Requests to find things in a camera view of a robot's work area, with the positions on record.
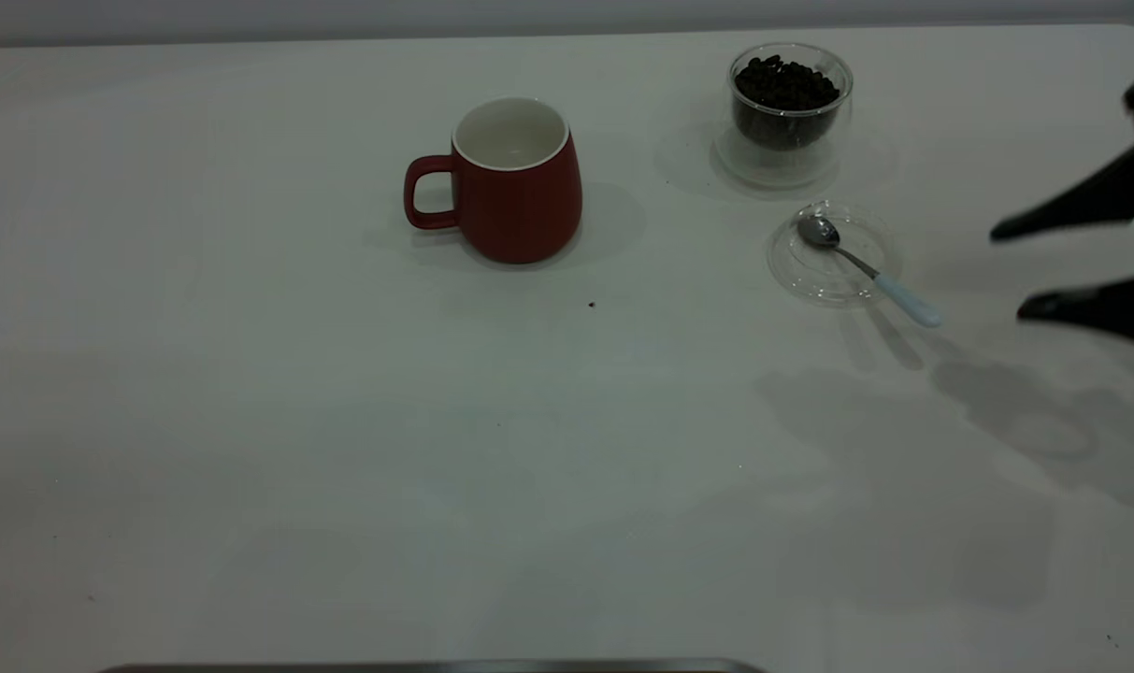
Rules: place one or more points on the clear glass saucer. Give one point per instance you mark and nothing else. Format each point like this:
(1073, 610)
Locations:
(819, 276)

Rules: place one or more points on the double-walled glass cup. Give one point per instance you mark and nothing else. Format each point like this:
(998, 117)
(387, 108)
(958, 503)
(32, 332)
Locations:
(780, 164)

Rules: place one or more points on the dark coffee beans pile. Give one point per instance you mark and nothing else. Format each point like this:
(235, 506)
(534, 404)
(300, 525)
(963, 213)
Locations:
(784, 93)

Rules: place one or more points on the red ceramic mug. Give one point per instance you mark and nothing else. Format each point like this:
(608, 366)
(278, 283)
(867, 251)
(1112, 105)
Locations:
(520, 210)

